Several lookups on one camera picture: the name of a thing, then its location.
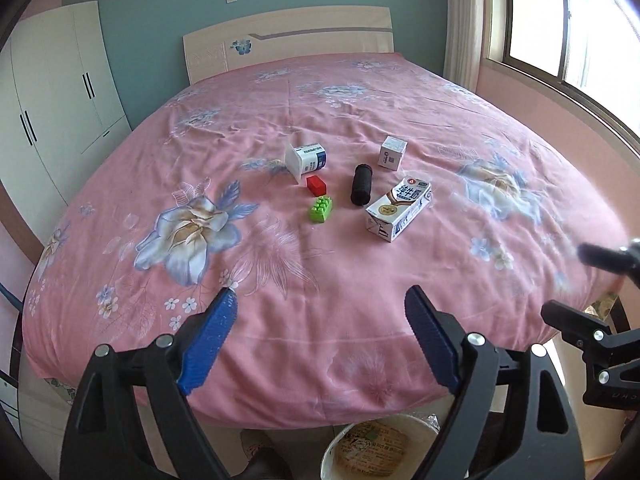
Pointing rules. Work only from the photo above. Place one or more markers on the person's legs dark trousers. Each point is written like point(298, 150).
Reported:
point(265, 465)

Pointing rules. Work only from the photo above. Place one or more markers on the green toy block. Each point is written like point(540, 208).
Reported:
point(320, 210)

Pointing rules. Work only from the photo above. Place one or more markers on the red toy block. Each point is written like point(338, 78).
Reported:
point(316, 185)

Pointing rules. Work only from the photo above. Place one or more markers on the pink floral blanket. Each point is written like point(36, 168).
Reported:
point(325, 285)

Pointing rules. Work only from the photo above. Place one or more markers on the beige curtain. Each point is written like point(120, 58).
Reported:
point(465, 25)

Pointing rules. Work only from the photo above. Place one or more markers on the small white box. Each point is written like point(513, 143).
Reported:
point(391, 152)

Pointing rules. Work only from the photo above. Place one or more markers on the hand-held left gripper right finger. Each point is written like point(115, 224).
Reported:
point(432, 340)

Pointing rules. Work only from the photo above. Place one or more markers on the black cylindrical roll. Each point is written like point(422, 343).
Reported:
point(361, 185)

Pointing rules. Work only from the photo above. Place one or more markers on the cream bed headboard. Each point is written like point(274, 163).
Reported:
point(300, 35)

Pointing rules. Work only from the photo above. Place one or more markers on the window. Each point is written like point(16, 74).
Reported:
point(550, 20)

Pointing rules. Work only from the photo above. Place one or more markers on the white round trash bin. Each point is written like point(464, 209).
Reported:
point(370, 452)

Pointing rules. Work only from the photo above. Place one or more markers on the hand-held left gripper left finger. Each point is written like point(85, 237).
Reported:
point(210, 340)

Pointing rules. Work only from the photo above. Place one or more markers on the floral bed sheet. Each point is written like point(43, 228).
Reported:
point(62, 389)

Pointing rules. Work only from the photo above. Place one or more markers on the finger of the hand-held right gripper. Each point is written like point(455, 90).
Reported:
point(575, 321)
point(600, 256)

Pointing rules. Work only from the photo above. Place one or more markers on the white yogurt cup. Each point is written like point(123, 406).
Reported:
point(307, 160)

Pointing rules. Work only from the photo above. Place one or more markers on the white milk carton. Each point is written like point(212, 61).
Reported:
point(397, 207)

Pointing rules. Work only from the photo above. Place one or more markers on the white wardrobe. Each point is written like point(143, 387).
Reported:
point(50, 85)

